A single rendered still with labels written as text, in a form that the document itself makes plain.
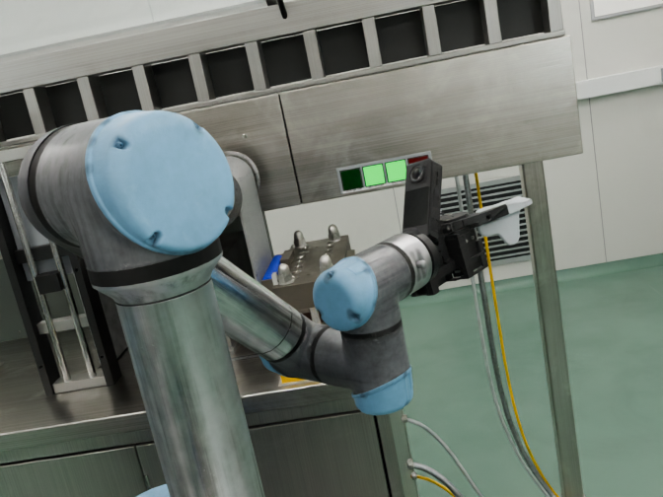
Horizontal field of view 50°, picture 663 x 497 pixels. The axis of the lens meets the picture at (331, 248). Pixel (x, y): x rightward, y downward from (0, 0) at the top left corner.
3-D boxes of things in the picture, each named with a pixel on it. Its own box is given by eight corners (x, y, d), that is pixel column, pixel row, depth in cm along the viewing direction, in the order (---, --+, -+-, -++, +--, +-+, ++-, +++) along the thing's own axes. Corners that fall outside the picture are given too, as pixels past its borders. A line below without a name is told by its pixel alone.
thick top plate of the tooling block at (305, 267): (277, 314, 159) (271, 288, 158) (295, 264, 198) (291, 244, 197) (346, 302, 158) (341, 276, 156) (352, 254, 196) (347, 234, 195)
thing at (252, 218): (257, 290, 162) (239, 212, 158) (270, 262, 185) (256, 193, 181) (258, 290, 162) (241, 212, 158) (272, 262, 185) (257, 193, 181)
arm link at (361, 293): (315, 336, 84) (300, 268, 82) (372, 303, 91) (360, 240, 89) (366, 344, 78) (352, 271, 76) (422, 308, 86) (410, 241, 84)
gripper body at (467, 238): (447, 269, 102) (399, 298, 94) (431, 212, 101) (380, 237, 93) (492, 264, 97) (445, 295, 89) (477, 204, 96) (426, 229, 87)
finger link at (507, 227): (539, 233, 100) (478, 252, 98) (528, 192, 99) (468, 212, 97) (550, 234, 97) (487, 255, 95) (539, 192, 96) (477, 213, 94)
